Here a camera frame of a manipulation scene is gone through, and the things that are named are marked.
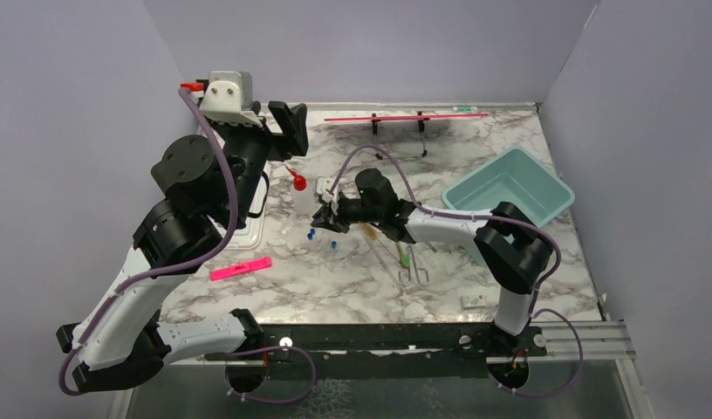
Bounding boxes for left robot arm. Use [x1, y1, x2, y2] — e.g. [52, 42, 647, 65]
[57, 100, 309, 396]

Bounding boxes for red-capped wash bottle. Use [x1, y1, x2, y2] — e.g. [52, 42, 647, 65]
[285, 166, 308, 200]

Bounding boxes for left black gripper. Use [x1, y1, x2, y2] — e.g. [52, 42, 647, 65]
[209, 100, 308, 225]

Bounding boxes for teal plastic bin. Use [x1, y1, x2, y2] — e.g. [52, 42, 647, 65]
[441, 145, 576, 266]

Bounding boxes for small green-white tube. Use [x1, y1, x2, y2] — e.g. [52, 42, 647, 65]
[453, 106, 478, 113]

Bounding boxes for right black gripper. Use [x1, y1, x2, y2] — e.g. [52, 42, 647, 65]
[311, 195, 382, 235]

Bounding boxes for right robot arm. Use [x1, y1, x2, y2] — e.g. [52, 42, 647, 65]
[311, 168, 554, 355]

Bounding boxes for white plastic lid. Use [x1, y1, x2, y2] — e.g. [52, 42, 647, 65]
[228, 163, 270, 251]

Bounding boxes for metal scissors forceps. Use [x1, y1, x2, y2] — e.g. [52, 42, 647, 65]
[398, 244, 430, 287]

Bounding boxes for glass stirring rod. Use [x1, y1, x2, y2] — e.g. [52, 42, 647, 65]
[366, 237, 402, 290]

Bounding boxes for brown bottle brush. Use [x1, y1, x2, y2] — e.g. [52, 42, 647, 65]
[360, 223, 379, 240]

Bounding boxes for red rod on stand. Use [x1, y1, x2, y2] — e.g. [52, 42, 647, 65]
[324, 113, 490, 122]

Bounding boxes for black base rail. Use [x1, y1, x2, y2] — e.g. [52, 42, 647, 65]
[239, 322, 547, 380]

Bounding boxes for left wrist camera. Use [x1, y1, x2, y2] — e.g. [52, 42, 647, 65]
[199, 71, 263, 127]

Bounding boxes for small white label box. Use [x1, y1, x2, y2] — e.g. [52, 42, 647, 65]
[459, 295, 487, 310]

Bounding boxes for green handled tool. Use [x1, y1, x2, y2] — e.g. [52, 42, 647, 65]
[395, 243, 410, 269]

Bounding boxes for black wire stand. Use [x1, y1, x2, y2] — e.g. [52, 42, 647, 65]
[370, 110, 430, 160]

